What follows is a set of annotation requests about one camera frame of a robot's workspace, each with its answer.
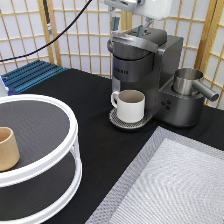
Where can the steel milk frother jug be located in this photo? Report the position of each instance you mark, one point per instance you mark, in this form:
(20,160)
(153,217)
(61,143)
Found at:
(188,81)

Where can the tan wooden cup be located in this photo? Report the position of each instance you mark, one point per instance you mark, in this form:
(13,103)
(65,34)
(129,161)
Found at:
(9,152)

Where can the black tablecloth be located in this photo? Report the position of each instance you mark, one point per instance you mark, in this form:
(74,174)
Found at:
(105,150)

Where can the white two-tier round shelf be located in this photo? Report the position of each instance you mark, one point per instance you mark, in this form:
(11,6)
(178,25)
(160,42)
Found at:
(49,171)

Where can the white ceramic mug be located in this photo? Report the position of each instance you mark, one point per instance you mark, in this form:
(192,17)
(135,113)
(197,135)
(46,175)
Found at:
(129,105)

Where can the blue ribbed metal block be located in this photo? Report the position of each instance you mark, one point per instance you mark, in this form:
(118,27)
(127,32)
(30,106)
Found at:
(30,75)

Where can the grey woven placemat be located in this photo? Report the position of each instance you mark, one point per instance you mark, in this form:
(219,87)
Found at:
(172,180)

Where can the grey pod coffee machine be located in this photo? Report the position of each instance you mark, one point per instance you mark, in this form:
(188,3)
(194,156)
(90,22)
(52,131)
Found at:
(148,64)

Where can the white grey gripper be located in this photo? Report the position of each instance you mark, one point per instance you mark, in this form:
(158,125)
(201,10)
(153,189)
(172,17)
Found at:
(154,9)

